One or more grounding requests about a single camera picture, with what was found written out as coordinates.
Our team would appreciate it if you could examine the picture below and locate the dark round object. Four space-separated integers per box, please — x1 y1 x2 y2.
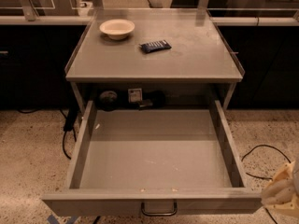
98 91 118 111

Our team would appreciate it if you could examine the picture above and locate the black cable right floor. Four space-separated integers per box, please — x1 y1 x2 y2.
241 144 292 224

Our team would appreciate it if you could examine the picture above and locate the white label tag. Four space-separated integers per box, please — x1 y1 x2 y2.
128 88 142 103

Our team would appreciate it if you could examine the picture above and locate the grey top drawer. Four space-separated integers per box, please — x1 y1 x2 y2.
42 101 261 216

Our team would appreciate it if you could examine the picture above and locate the metal top drawer handle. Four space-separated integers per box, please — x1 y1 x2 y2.
141 202 178 217

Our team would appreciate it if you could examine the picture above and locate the black cable floor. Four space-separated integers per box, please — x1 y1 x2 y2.
16 107 78 161
241 144 292 224

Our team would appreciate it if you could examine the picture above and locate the black power adapter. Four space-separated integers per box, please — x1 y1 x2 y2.
64 108 78 132

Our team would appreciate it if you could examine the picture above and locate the long background counter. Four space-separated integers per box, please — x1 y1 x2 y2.
0 8 299 27

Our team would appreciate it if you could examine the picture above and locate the grey drawer cabinet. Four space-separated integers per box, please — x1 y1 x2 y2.
66 17 244 104

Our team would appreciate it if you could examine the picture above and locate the black cable left floor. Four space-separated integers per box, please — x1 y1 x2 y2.
16 107 78 161

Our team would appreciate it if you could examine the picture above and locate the blue tape cross mark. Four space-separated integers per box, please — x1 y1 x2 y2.
47 215 78 224

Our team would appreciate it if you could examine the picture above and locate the white bowl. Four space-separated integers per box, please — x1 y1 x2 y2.
99 19 135 40

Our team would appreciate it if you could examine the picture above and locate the blue snack packet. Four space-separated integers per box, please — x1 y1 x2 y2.
140 40 171 53

